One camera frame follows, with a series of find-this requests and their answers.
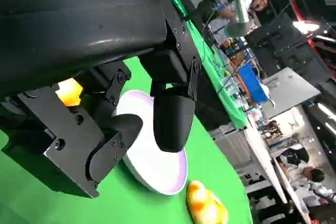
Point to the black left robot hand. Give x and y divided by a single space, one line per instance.
78 24

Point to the green cloth on background table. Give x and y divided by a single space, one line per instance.
228 103

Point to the lilac plate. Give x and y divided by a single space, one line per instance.
162 171

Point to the orange toy bread roll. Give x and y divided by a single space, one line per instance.
69 91
207 204

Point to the black monitor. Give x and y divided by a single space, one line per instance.
302 61
273 32

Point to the white panel board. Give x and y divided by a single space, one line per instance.
291 93

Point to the white desk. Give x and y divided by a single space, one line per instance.
260 150

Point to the person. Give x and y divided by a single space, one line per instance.
258 2
315 176

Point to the blue box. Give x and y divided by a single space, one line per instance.
252 82

